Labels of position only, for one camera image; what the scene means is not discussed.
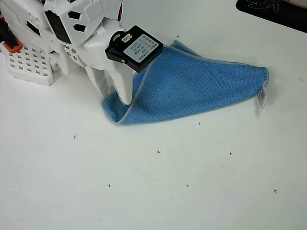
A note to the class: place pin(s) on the black camera module box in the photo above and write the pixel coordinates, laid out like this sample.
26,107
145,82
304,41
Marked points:
141,51

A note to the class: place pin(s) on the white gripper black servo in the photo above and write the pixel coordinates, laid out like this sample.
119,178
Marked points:
96,53

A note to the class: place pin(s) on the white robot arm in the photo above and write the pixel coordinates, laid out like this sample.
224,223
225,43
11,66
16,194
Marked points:
96,12

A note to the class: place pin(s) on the blue microfibre cloth white tag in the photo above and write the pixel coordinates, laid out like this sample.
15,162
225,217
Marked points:
192,91

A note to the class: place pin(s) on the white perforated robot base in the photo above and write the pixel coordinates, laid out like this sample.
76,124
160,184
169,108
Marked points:
26,62

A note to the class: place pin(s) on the orange and black clamp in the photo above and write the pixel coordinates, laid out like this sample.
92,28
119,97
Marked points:
13,46

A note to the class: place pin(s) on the black mat with line drawing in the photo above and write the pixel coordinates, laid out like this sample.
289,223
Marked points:
275,16

